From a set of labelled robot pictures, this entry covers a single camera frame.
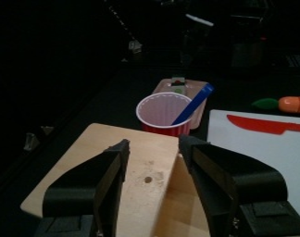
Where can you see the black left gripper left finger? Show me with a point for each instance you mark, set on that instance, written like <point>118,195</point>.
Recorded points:
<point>85,185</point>

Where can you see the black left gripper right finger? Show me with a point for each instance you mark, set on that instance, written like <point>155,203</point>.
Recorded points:
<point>238,185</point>

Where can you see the white rectangular board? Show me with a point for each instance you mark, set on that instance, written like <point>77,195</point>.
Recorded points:
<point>260,151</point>

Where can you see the light wooden cutting board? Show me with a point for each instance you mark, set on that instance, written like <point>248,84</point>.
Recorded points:
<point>150,166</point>

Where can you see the red toy knife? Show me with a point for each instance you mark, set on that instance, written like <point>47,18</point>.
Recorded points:
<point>265,124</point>

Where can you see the pink rectangular plate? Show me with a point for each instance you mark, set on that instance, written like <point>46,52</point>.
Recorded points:
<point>197,102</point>

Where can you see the sushi piece toy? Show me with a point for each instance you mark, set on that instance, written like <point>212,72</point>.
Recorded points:
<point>178,84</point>

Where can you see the blue plastic utensil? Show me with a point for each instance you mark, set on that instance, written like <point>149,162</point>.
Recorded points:
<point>193,104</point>

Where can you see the orange toy carrot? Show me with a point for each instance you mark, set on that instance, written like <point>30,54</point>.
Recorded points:
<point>286,104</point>

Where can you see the red plastic cup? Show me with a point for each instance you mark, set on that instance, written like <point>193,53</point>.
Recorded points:
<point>162,112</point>

